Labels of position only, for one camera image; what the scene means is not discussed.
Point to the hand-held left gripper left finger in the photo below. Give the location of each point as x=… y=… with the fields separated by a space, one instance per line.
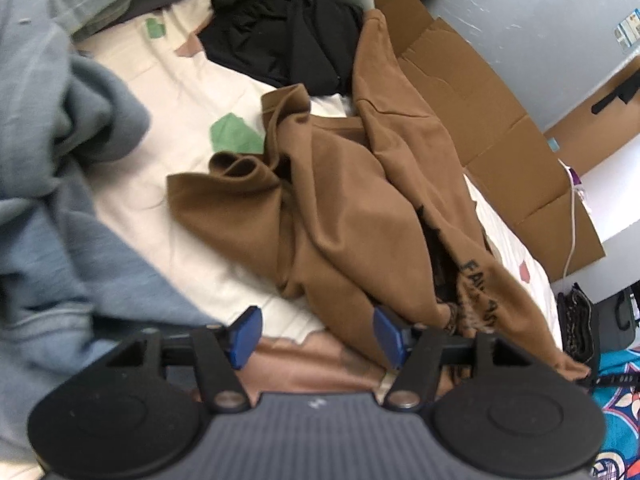
x=245 y=335

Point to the cardboard sheet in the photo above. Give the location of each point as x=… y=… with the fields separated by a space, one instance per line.
x=475 y=110

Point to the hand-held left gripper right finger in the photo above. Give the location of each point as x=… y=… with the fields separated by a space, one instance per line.
x=390 y=340

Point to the leopard print garment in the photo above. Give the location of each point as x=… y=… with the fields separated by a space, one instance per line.
x=575 y=325

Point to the sticker label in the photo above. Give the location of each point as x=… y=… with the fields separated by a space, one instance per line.
x=629 y=30

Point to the teal object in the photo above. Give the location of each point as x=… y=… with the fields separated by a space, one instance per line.
x=553 y=145

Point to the cardboard box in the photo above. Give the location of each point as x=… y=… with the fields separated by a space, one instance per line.
x=595 y=130

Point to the blue floral cloth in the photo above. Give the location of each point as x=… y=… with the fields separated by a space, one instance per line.
x=620 y=410

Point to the brown printed t-shirt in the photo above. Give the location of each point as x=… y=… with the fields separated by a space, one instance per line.
x=340 y=200

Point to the purple plug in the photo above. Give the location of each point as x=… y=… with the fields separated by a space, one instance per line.
x=576 y=176

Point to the black crumpled garment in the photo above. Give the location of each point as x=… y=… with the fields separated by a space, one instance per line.
x=285 y=35

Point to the dark grey bag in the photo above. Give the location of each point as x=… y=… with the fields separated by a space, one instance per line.
x=620 y=320

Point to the white printed blanket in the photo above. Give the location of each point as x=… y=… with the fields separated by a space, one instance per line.
x=165 y=110

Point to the blue-grey garment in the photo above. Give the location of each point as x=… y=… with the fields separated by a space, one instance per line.
x=50 y=160

